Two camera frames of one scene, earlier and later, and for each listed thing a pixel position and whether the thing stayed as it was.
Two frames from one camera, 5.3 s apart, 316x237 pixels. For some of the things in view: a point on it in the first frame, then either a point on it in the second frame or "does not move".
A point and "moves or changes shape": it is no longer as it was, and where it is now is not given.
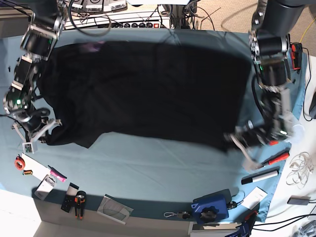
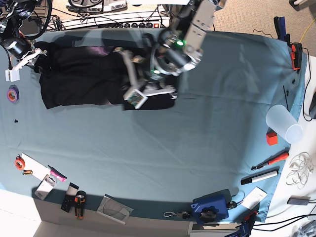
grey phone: [297, 200] does not move
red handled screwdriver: [281, 155] does not move
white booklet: [256, 196] does not move
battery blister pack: [45, 187] does not move
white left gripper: [30, 146] -> [41, 65]
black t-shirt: [184, 92] moves or changes shape
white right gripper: [248, 164] -> [136, 96]
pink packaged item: [59, 176] does not move
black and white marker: [264, 174] does not move
